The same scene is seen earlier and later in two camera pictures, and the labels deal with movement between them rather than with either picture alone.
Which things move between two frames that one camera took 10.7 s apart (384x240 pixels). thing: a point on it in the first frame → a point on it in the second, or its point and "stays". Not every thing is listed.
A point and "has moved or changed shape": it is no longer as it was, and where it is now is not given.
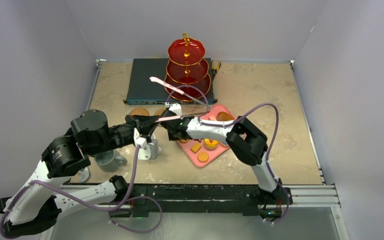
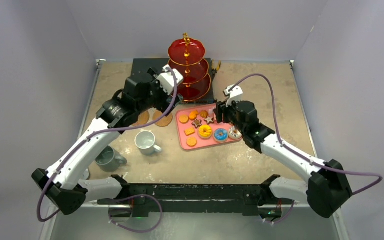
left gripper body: x=143 y=128 → x=158 y=97
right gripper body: x=171 y=124 → x=220 y=112
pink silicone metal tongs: x=172 y=88 → x=211 y=111
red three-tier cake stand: x=186 y=71 stays
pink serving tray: x=202 y=151 has moved or changed shape
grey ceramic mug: x=108 y=162 stays
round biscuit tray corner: x=203 y=156 → x=191 y=141
